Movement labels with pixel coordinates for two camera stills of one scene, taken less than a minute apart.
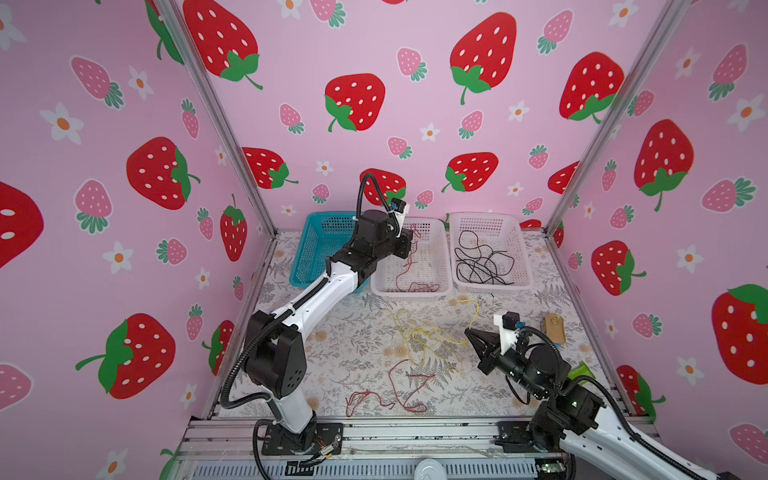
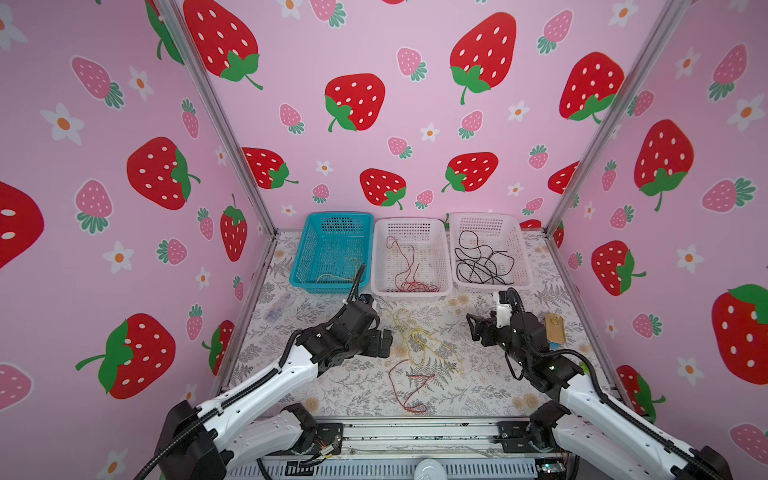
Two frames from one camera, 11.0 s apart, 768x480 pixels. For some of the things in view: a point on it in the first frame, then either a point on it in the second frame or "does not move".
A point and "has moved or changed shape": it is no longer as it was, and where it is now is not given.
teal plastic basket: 322,235 does not move
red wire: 426,286 has moved or changed shape
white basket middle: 426,272 does not move
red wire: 406,270 has moved or changed shape
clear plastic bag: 286,297 does not move
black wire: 506,283 to 499,275
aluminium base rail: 227,448 does not move
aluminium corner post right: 655,42 does not move
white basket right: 489,252 does not move
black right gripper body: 509,365 to 494,335
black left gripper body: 392,247 to 371,343
